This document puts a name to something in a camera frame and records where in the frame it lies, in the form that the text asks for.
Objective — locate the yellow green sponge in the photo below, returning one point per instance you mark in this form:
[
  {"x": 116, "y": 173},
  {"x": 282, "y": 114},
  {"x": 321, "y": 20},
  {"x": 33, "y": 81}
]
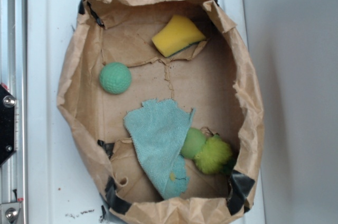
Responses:
[{"x": 179, "y": 33}]

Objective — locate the brown paper bag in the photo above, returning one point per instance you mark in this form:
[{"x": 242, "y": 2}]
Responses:
[{"x": 215, "y": 77}]

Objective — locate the light blue cloth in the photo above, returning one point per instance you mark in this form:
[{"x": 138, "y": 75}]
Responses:
[{"x": 158, "y": 130}]

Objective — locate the smooth green ball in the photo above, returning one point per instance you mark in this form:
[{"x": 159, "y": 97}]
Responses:
[{"x": 193, "y": 143}]

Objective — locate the green dimpled ball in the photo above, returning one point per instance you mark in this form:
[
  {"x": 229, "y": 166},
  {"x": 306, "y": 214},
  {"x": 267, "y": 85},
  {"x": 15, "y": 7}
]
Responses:
[{"x": 115, "y": 78}]

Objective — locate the fuzzy lime green toy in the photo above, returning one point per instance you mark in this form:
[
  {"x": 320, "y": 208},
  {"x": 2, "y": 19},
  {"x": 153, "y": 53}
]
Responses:
[{"x": 214, "y": 157}]

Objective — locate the black metal bracket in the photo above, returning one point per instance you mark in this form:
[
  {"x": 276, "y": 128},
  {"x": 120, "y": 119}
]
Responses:
[{"x": 8, "y": 124}]

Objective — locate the aluminium frame rail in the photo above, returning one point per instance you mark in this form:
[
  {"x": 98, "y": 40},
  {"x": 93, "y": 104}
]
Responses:
[{"x": 13, "y": 73}]

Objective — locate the silver corner bracket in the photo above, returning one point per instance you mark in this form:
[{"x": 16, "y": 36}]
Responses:
[{"x": 11, "y": 213}]

